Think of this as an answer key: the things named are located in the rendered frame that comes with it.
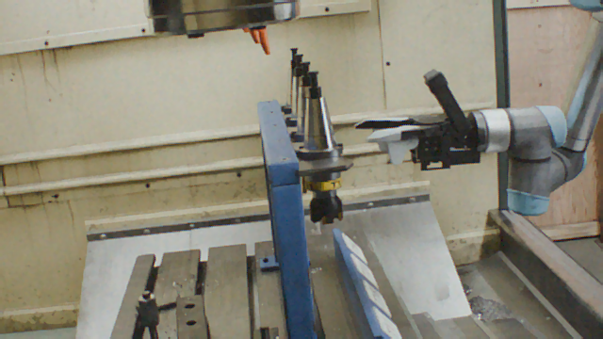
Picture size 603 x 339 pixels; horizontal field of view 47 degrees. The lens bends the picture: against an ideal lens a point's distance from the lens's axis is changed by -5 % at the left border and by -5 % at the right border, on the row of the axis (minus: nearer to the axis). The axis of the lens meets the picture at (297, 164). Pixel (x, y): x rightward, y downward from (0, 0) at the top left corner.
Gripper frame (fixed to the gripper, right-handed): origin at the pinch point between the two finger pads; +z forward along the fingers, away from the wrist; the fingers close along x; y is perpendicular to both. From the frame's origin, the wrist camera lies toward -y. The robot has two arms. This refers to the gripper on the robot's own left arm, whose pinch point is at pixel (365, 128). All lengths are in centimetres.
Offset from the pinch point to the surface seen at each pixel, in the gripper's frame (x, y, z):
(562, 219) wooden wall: 211, 103, -138
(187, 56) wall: 58, -8, 32
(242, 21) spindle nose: -50, -22, 19
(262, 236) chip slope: 52, 37, 18
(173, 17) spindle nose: -49, -23, 26
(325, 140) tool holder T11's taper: -24.1, -4.2, 9.4
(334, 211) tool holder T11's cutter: -24.0, 5.8, 8.7
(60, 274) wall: 58, 45, 72
